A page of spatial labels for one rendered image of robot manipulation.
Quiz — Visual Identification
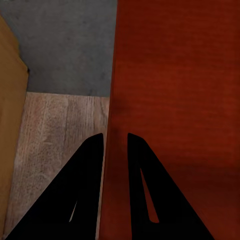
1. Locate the storage box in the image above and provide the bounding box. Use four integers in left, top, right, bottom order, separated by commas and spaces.
98, 0, 240, 240

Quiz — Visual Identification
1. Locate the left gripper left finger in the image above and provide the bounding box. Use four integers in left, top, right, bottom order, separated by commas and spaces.
5, 133, 104, 240

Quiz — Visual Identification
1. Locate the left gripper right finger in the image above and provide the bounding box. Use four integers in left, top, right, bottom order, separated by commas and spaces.
127, 133, 215, 240

